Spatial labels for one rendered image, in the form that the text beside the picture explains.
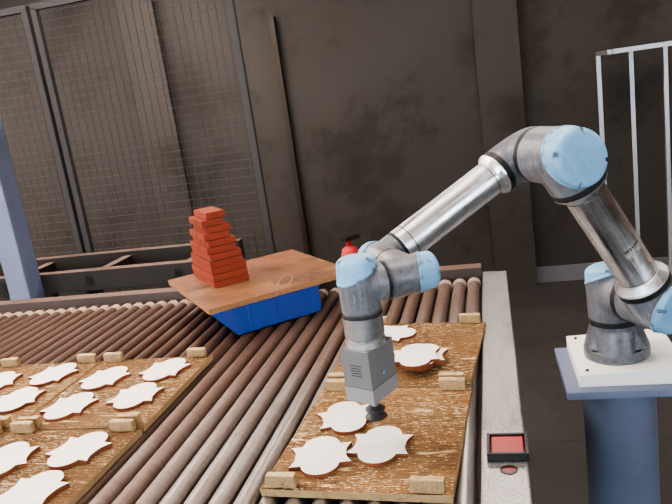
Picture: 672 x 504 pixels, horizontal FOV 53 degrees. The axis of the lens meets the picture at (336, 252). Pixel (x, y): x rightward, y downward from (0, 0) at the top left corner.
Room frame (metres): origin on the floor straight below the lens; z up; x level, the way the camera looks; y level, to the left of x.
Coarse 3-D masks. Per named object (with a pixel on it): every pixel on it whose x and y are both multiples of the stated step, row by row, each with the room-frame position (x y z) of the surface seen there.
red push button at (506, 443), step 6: (492, 438) 1.17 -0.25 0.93; (498, 438) 1.17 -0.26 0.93; (504, 438) 1.17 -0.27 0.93; (510, 438) 1.16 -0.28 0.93; (516, 438) 1.16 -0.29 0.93; (522, 438) 1.16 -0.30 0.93; (492, 444) 1.15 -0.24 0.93; (498, 444) 1.15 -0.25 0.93; (504, 444) 1.14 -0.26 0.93; (510, 444) 1.14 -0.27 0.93; (516, 444) 1.14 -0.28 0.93; (522, 444) 1.14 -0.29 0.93; (492, 450) 1.13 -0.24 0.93; (498, 450) 1.13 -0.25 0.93; (504, 450) 1.12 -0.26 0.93; (510, 450) 1.12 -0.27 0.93; (516, 450) 1.12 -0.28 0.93; (522, 450) 1.12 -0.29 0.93
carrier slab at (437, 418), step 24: (312, 408) 1.40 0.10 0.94; (408, 408) 1.33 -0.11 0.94; (432, 408) 1.32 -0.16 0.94; (456, 408) 1.30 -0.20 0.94; (312, 432) 1.29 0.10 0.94; (360, 432) 1.26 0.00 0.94; (408, 432) 1.23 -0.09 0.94; (432, 432) 1.22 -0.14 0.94; (456, 432) 1.20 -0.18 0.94; (288, 456) 1.20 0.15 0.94; (408, 456) 1.14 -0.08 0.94; (432, 456) 1.13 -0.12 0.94; (456, 456) 1.12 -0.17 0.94; (312, 480) 1.11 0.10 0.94; (336, 480) 1.09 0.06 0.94; (360, 480) 1.08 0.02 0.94; (384, 480) 1.07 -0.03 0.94; (408, 480) 1.06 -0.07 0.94; (456, 480) 1.05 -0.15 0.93
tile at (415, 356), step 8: (416, 344) 1.60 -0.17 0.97; (424, 344) 1.59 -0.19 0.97; (400, 352) 1.56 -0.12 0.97; (408, 352) 1.56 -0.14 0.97; (416, 352) 1.55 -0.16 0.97; (424, 352) 1.54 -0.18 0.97; (432, 352) 1.54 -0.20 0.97; (400, 360) 1.52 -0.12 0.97; (408, 360) 1.51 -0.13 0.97; (416, 360) 1.50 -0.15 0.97; (424, 360) 1.49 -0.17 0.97; (432, 360) 1.50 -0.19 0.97; (408, 368) 1.48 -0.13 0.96; (416, 368) 1.47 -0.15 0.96
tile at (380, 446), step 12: (372, 432) 1.23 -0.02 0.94; (384, 432) 1.23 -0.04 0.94; (396, 432) 1.22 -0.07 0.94; (360, 444) 1.19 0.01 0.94; (372, 444) 1.19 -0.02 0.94; (384, 444) 1.18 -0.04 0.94; (396, 444) 1.17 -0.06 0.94; (360, 456) 1.15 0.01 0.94; (372, 456) 1.14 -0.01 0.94; (384, 456) 1.14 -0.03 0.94; (396, 456) 1.14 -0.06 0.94
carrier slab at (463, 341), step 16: (416, 336) 1.74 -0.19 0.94; (432, 336) 1.73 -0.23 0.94; (448, 336) 1.71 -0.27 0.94; (464, 336) 1.69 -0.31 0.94; (480, 336) 1.68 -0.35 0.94; (448, 352) 1.60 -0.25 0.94; (464, 352) 1.59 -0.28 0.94; (336, 368) 1.60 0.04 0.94; (400, 368) 1.55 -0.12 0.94; (432, 368) 1.52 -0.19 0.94; (448, 368) 1.51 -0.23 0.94; (464, 368) 1.49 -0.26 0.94; (400, 384) 1.46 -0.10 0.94; (416, 384) 1.44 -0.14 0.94; (432, 384) 1.43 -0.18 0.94
